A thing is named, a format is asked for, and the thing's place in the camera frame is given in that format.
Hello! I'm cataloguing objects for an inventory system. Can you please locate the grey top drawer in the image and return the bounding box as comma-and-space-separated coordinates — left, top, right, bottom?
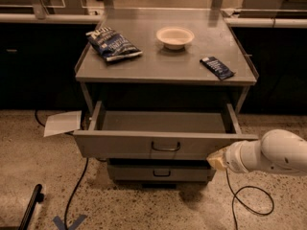
74, 103, 258, 160

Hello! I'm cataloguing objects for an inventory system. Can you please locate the grey drawer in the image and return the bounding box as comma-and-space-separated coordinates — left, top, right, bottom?
74, 103, 258, 160
107, 159, 215, 182

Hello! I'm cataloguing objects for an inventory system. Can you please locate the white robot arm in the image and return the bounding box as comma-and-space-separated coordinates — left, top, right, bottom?
206, 129, 307, 176

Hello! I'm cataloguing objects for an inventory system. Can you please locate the grey bottom drawer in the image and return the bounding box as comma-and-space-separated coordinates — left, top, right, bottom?
107, 159, 215, 182

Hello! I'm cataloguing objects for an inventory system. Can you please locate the small blue snack packet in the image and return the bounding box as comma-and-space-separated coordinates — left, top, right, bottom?
200, 57, 234, 81

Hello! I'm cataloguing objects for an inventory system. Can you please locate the grey metal cabinet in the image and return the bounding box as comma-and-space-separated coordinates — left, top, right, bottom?
74, 7, 260, 189

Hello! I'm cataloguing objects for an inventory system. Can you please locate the white paper bowl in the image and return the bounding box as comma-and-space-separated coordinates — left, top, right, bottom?
156, 27, 195, 50

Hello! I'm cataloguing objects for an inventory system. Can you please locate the dark counter on right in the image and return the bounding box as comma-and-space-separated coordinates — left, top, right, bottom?
223, 9, 307, 115

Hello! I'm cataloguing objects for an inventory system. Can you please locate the dark counter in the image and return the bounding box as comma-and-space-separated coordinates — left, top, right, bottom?
223, 9, 307, 115
0, 22, 95, 110

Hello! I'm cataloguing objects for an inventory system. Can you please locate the blue chip bag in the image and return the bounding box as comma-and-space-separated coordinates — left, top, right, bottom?
85, 27, 143, 62

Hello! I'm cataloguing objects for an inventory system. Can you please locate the white paper sheet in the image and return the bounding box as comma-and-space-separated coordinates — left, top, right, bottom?
44, 110, 82, 137

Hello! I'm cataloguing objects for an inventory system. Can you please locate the blue tape cross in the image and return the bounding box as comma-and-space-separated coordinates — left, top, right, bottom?
52, 214, 88, 230

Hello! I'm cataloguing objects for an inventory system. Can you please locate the black bar object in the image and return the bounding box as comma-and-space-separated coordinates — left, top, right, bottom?
18, 184, 44, 230

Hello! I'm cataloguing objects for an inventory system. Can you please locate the dark counter on left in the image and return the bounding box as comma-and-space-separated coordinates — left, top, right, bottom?
0, 22, 95, 110

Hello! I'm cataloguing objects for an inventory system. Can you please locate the black cable on right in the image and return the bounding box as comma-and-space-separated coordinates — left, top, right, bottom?
225, 170, 275, 230

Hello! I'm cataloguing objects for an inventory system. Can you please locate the black cable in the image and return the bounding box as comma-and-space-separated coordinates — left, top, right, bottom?
34, 109, 89, 230
225, 170, 275, 230

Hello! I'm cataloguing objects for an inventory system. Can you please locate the black cable on left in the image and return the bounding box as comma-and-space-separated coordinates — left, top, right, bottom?
34, 109, 89, 230

